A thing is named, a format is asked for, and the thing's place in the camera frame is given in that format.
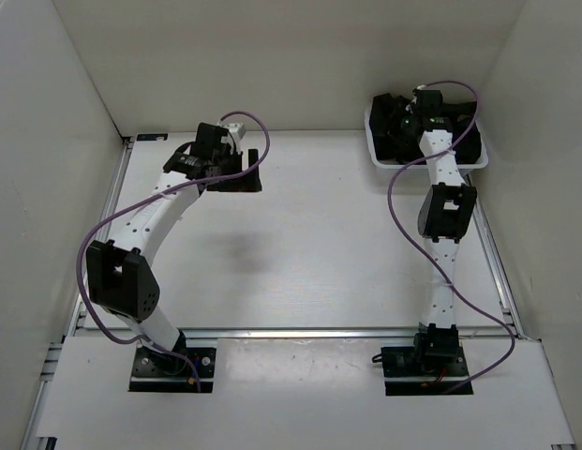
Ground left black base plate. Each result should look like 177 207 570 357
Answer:
128 345 216 394

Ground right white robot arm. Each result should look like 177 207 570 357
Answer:
404 87 477 375

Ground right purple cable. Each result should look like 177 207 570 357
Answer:
387 80 516 395

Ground aluminium left rail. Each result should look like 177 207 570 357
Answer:
18 135 135 450

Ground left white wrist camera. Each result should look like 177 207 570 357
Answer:
217 121 246 143

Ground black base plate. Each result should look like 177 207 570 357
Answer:
371 346 474 397
128 345 216 394

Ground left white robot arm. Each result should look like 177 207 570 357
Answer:
85 122 261 375

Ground white plastic basket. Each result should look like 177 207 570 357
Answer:
365 94 488 170

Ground aluminium right rail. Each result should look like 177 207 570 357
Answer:
474 200 572 429

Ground black shorts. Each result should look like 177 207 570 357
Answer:
368 90 482 164

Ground aluminium rail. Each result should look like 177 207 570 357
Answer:
474 200 572 429
65 326 543 342
18 135 135 450

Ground aluminium front rail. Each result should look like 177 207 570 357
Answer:
65 326 543 342

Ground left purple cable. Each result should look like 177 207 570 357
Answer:
78 110 272 346

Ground purple cable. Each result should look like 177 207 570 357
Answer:
387 80 516 395
78 110 272 346

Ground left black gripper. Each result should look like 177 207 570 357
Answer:
207 149 261 193

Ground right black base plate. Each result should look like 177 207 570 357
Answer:
371 346 474 397

